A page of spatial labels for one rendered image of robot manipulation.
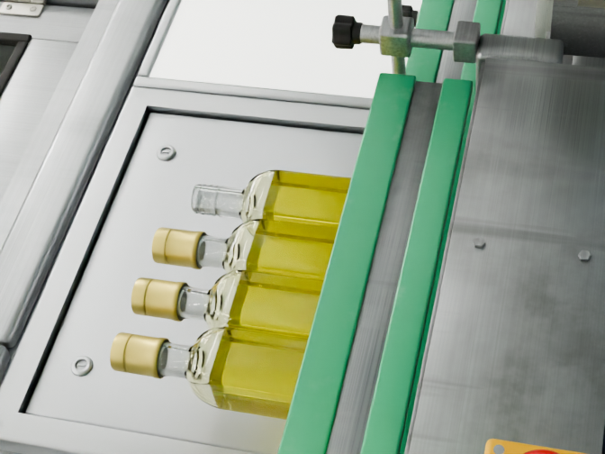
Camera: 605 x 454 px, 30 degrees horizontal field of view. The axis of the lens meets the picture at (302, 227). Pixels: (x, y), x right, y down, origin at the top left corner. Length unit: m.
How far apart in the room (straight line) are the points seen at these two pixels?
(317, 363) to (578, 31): 0.38
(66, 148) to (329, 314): 0.60
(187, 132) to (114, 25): 0.22
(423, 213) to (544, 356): 0.16
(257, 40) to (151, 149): 0.20
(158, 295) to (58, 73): 0.55
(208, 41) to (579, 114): 0.62
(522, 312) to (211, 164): 0.57
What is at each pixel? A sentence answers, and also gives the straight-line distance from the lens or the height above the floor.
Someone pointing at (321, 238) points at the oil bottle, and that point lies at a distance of 1.00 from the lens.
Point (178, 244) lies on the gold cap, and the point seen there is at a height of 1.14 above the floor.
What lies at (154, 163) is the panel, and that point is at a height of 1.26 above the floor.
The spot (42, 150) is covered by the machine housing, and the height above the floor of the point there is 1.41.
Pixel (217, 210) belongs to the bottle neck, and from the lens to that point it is 1.07.
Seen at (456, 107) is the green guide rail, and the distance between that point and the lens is 0.94.
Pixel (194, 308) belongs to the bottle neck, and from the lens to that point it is 1.00.
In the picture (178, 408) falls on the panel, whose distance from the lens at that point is 1.11.
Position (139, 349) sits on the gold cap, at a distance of 0.98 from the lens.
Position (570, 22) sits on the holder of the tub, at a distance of 0.99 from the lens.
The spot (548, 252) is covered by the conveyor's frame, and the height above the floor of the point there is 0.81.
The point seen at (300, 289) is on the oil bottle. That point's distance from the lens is 0.97.
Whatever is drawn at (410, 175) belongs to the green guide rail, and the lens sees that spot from 0.90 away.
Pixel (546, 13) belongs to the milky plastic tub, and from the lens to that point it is 0.98.
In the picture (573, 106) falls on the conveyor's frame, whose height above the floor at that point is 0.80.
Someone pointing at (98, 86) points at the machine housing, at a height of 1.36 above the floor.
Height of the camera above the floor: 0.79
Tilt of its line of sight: 13 degrees up
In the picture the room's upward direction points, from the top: 83 degrees counter-clockwise
